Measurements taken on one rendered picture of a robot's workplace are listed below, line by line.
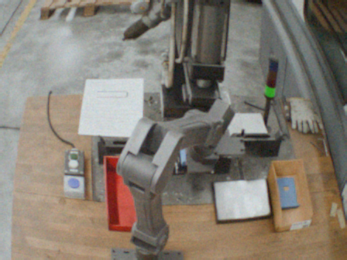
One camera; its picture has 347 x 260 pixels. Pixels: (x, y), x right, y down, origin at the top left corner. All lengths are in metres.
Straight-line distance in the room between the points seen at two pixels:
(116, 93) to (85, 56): 1.86
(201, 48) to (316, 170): 0.62
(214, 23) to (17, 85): 2.42
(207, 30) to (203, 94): 0.20
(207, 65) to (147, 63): 2.26
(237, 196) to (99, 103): 0.59
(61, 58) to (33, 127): 2.02
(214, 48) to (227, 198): 0.44
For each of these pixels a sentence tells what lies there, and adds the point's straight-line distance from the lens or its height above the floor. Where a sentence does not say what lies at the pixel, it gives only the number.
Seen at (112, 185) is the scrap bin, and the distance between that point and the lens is 1.68.
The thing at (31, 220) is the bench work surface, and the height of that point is 0.90.
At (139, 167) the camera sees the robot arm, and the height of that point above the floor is 1.30.
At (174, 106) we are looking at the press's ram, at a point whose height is 1.14.
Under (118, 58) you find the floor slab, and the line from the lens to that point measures 3.80.
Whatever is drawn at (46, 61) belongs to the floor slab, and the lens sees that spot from 3.87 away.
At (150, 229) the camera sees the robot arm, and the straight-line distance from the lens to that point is 1.33.
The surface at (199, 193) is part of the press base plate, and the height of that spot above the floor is 0.90.
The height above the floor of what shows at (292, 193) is 0.91.
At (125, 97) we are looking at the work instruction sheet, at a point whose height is 0.90.
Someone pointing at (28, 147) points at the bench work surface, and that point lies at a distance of 1.81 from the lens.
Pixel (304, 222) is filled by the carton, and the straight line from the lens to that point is 1.61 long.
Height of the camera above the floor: 2.11
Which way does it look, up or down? 40 degrees down
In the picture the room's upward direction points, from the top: 6 degrees clockwise
